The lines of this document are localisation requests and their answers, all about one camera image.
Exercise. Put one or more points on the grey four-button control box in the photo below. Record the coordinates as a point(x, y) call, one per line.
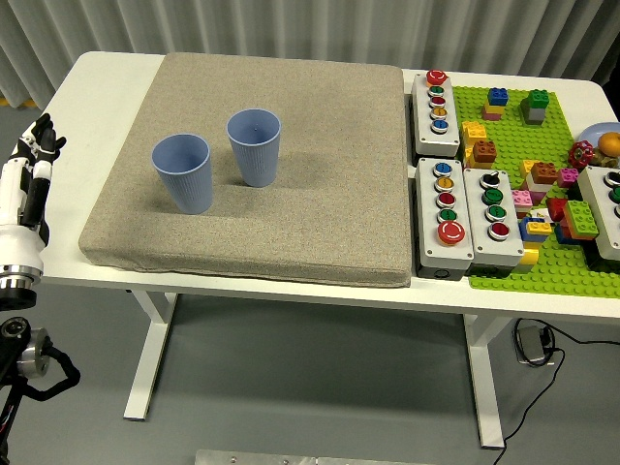
point(499, 252)

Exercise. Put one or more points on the orange toy fruit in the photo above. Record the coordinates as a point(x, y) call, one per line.
point(610, 143)

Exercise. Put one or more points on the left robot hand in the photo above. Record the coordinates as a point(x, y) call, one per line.
point(19, 242)

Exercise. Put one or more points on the green studded baseplate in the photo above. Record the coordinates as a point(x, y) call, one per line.
point(513, 140)

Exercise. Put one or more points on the blue ribbed cup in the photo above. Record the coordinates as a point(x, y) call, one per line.
point(254, 160)
point(186, 189)

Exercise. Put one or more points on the red valve wheel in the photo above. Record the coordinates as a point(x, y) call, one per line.
point(580, 154)

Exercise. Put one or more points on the yellow toy brick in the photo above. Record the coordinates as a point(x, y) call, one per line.
point(468, 156)
point(473, 132)
point(538, 227)
point(491, 107)
point(529, 254)
point(527, 169)

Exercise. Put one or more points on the white toy brick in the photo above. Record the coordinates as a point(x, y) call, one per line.
point(537, 186)

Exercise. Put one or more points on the white printed toy tile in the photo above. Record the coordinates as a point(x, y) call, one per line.
point(538, 213)

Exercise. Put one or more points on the grey toy brick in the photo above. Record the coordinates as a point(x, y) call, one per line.
point(533, 115)

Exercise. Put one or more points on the brown toy brick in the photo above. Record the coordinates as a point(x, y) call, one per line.
point(484, 151)
point(545, 172)

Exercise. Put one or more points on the magenta toy brick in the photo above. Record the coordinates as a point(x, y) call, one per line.
point(567, 177)
point(538, 196)

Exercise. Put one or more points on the blue toy brick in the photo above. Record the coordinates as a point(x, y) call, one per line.
point(498, 96)
point(525, 232)
point(562, 236)

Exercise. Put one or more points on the blue plate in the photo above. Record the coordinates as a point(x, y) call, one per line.
point(591, 133)

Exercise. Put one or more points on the grey power adapter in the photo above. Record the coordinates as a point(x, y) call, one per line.
point(530, 344)

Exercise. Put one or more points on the red toy brick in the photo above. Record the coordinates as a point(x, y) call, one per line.
point(557, 208)

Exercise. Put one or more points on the grey curtain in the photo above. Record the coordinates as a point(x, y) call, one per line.
point(97, 19)

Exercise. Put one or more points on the grey button control box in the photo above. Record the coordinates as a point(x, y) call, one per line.
point(596, 203)

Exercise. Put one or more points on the grey-brown mat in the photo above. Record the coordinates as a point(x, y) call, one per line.
point(315, 218)

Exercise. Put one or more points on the grey five-button control box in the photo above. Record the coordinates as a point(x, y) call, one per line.
point(431, 252)
point(426, 135)

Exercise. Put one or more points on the brown toy food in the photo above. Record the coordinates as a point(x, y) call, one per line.
point(605, 159)

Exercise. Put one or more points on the lime green toy brick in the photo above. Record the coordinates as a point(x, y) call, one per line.
point(582, 219)

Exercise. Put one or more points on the white table leg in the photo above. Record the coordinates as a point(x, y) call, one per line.
point(140, 397)
point(484, 387)

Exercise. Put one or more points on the pink toy brick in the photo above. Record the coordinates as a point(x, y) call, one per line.
point(521, 198)
point(490, 116)

